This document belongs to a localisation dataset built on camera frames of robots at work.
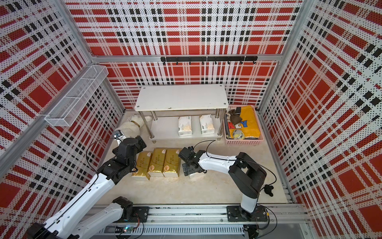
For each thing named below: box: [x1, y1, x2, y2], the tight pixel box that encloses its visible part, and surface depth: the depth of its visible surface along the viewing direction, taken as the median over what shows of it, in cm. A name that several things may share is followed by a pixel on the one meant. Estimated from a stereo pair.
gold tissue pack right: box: [162, 147, 183, 177], surface depth 86 cm
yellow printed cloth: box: [227, 105, 261, 139], surface depth 103 cm
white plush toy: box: [113, 114, 153, 138], surface depth 106 cm
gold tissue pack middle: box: [147, 147, 167, 178], surface depth 87 cm
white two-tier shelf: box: [134, 84, 229, 144], surface depth 95 cm
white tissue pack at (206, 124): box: [198, 114, 215, 135], surface depth 98 cm
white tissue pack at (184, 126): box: [178, 115, 193, 136], surface depth 98 cm
